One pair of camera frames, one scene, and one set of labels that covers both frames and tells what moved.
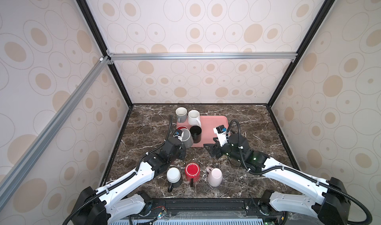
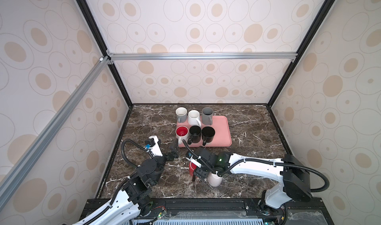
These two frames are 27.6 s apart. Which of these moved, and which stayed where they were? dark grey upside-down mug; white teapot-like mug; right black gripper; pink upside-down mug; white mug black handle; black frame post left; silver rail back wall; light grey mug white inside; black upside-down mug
Moved: right black gripper; white mug black handle; dark grey upside-down mug
Stayed: pink upside-down mug; silver rail back wall; black upside-down mug; white teapot-like mug; black frame post left; light grey mug white inside
